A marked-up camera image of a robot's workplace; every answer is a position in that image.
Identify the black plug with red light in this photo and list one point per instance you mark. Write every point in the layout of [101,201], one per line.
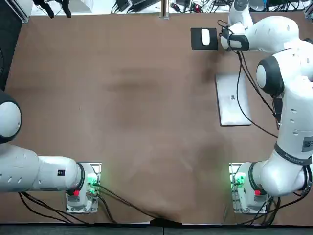
[175,7]
[197,8]

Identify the white computer mouse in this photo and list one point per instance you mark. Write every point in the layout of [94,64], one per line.
[206,36]

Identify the green terminal connector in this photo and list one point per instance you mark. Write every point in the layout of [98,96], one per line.
[238,181]
[92,181]

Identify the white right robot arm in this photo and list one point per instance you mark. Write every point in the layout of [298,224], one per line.
[293,117]

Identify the black power adapter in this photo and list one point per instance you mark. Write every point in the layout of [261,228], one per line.
[121,5]

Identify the grey flat power brick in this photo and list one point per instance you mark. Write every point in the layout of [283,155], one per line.
[144,2]

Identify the grey laptop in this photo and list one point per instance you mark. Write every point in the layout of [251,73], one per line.
[230,110]

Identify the black mouse pad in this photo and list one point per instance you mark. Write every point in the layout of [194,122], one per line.
[195,44]

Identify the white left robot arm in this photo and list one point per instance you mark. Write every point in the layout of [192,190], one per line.
[49,173]

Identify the aluminium extrusion post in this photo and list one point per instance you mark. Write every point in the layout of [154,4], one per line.
[24,13]
[164,8]

